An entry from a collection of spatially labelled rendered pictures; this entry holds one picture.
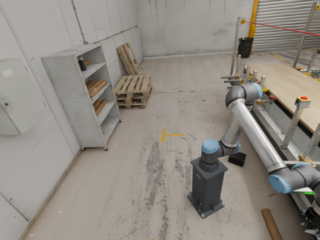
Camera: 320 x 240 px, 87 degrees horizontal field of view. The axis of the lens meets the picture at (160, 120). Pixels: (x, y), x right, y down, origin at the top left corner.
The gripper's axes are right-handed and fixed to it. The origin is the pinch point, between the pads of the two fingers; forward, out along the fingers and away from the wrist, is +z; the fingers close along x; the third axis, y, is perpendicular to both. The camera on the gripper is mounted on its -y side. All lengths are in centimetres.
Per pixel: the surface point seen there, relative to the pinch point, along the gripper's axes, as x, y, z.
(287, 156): -69, -25, 13
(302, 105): -77, -25, -36
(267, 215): -48, -15, 75
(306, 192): -23.5, -10.7, -0.6
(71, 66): -147, 205, -57
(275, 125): -128, -43, 21
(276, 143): -86, -23, 13
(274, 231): -34, -15, 75
